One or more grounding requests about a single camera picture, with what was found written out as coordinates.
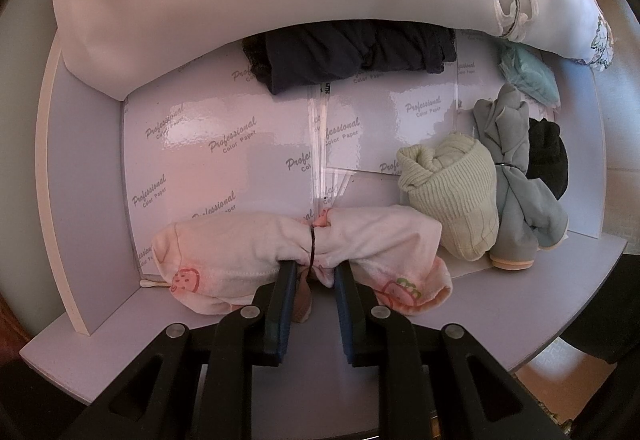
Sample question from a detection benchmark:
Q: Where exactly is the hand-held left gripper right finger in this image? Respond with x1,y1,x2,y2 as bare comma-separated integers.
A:
334,261,547,440

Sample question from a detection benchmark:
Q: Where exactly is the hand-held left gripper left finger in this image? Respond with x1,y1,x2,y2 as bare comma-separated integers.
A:
87,261,298,440

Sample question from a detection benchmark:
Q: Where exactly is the pink strawberry print socks bundle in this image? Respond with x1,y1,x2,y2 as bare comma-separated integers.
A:
150,205,453,323

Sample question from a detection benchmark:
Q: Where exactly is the cream knit socks bundle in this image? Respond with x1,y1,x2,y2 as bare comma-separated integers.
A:
396,132,501,262

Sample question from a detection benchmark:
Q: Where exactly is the grey socks bundle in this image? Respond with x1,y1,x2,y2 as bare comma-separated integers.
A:
472,84,570,271

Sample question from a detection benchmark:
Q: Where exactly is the black sock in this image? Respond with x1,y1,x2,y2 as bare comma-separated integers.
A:
526,117,569,201

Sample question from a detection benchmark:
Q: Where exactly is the large glossy printed paper sheet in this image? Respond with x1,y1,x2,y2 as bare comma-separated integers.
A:
122,40,323,288

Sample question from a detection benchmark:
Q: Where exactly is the medium glossy printed paper sheet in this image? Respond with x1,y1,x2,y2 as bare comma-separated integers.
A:
320,67,460,176

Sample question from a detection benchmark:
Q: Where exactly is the black folded cloth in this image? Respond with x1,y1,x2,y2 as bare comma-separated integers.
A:
242,20,458,96

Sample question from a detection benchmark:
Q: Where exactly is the person's dark clothing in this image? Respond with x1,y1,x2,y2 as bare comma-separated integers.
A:
565,250,640,368

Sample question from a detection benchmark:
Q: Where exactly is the light teal cloth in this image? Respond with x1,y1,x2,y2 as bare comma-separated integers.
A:
497,41,562,108

